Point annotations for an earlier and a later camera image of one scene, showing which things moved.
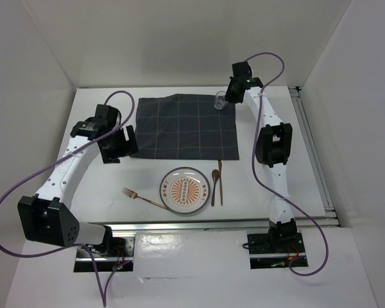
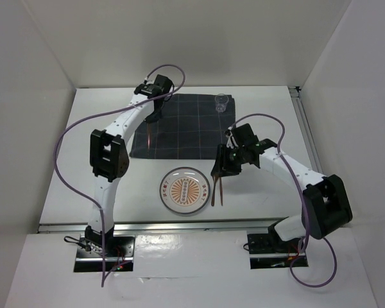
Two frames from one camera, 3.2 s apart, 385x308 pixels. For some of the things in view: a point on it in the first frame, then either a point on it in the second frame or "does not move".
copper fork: x=134 y=195 → x=149 y=136
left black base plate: x=117 y=254 does not move
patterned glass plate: x=185 y=190 does not move
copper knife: x=220 y=171 does not move
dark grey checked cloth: x=185 y=126 does not move
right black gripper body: x=231 y=95 → x=230 y=160
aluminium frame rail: x=332 y=217 does not move
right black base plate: x=263 y=256 does not move
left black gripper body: x=118 y=146 → x=156 y=114
